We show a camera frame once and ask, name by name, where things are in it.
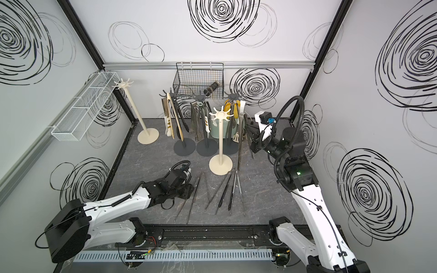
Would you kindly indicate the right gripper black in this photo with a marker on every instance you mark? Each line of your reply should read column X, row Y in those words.
column 256, row 137

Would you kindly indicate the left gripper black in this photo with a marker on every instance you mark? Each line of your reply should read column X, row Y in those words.
column 189, row 191

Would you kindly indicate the black wire wall basket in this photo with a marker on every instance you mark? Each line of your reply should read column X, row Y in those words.
column 192, row 78

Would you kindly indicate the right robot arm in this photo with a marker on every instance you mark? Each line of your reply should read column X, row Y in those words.
column 326, row 252

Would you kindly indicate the large steel tongs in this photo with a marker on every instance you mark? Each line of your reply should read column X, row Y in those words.
column 195, row 129

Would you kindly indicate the steel v-shaped tongs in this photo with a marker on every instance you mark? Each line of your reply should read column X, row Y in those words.
column 206, row 186

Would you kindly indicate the cream utensil rack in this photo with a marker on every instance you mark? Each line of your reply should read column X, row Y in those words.
column 147, row 135
column 220, row 164

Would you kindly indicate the black tweezer tongs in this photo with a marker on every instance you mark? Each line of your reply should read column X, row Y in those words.
column 226, row 182

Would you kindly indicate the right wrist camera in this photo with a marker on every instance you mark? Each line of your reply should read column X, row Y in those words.
column 265, row 122

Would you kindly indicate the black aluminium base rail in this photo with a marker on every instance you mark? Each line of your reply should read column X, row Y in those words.
column 259, row 235

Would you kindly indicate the beige plastic tongs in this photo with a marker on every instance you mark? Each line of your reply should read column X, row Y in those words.
column 171, row 108

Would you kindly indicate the mint green toaster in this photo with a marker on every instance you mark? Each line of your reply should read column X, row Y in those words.
column 214, row 127

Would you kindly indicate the steel slotted tongs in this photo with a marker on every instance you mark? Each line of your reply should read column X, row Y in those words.
column 204, row 118

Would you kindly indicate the white wire wall basket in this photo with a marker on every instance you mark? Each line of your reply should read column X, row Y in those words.
column 95, row 105

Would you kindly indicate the dark bottle in basket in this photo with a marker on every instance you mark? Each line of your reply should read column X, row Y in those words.
column 210, row 89

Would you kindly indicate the grey utensil rack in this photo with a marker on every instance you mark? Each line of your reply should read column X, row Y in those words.
column 205, row 147
column 230, row 146
column 188, row 146

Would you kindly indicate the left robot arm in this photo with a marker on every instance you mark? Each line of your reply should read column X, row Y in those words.
column 84, row 225

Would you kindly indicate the black steel tongs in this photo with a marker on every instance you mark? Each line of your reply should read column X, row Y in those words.
column 180, row 114

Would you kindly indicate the grey slotted cable duct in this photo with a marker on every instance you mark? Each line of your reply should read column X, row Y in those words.
column 175, row 255

